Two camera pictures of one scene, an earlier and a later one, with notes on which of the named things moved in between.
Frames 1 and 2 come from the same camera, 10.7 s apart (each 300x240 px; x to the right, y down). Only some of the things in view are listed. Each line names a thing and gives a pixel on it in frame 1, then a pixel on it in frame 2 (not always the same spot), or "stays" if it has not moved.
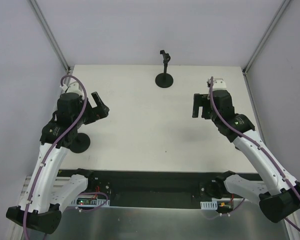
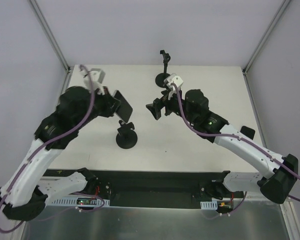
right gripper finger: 198,101 to 155,107
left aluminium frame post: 35,7 stays
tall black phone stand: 164,80 stays
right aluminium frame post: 259,44 stays
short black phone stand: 81,144 to 127,138
